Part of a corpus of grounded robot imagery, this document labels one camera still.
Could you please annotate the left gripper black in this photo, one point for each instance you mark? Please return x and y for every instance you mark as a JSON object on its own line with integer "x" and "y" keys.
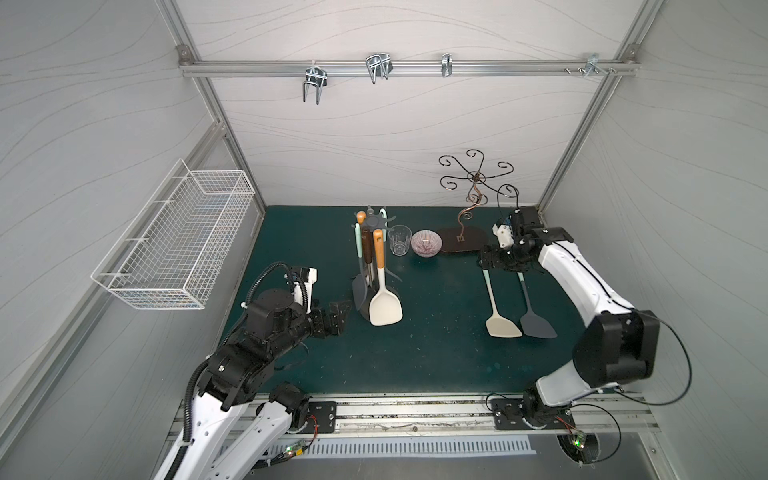
{"x": 330, "y": 320}

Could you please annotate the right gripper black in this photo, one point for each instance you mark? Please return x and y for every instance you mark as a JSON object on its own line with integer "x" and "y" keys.
{"x": 498, "y": 258}

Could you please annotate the white spatula light wood handle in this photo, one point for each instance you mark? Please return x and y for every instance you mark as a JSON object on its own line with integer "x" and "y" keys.
{"x": 385, "y": 307}

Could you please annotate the cream spatula mint handle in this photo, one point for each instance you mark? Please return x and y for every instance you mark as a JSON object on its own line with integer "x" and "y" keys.
{"x": 497, "y": 325}

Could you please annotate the grey spatula mint handle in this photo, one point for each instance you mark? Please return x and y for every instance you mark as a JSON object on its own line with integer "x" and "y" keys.
{"x": 533, "y": 325}

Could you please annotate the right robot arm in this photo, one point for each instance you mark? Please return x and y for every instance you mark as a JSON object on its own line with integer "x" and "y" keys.
{"x": 619, "y": 343}

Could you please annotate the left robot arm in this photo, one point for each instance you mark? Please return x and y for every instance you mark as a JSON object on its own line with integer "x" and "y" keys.
{"x": 279, "y": 314}

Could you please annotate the grey utensil rack stand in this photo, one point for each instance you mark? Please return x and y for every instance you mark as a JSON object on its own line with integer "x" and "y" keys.
{"x": 376, "y": 220}

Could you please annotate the brown metal scroll stand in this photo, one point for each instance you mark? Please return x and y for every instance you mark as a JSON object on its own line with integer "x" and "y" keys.
{"x": 465, "y": 238}

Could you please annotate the pink striped bowl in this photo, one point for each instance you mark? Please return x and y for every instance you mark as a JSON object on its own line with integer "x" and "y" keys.
{"x": 426, "y": 243}

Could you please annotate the clear drinking glass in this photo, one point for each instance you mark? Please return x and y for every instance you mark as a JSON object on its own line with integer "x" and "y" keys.
{"x": 399, "y": 240}

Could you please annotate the white vent strip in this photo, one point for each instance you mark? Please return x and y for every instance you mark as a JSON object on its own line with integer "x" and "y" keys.
{"x": 419, "y": 447}

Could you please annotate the small metal hook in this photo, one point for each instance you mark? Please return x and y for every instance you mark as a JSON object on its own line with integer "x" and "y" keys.
{"x": 446, "y": 65}

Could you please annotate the metal double hook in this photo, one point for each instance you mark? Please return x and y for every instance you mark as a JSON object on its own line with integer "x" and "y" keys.
{"x": 315, "y": 80}

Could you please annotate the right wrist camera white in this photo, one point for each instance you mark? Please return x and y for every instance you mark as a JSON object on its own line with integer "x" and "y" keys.
{"x": 504, "y": 236}

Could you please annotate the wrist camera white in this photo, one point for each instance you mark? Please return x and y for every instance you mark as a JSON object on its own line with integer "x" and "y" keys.
{"x": 504, "y": 236}
{"x": 307, "y": 277}

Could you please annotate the grey utensil mint handle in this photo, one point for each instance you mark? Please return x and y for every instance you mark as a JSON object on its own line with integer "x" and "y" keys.
{"x": 359, "y": 286}

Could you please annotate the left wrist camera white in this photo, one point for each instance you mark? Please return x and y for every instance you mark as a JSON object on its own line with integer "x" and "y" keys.
{"x": 307, "y": 277}

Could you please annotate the white wire basket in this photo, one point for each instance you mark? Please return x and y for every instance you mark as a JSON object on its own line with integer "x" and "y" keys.
{"x": 170, "y": 255}

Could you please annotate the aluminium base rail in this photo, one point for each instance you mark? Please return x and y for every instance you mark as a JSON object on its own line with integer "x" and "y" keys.
{"x": 473, "y": 414}

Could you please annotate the metal wire hook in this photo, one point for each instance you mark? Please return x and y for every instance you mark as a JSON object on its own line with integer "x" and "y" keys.
{"x": 379, "y": 65}

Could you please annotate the metal bracket hook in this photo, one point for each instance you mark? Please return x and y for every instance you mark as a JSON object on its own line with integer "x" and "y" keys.
{"x": 591, "y": 67}

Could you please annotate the aluminium top rail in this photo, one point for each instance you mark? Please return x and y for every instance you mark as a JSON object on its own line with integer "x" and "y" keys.
{"x": 192, "y": 67}

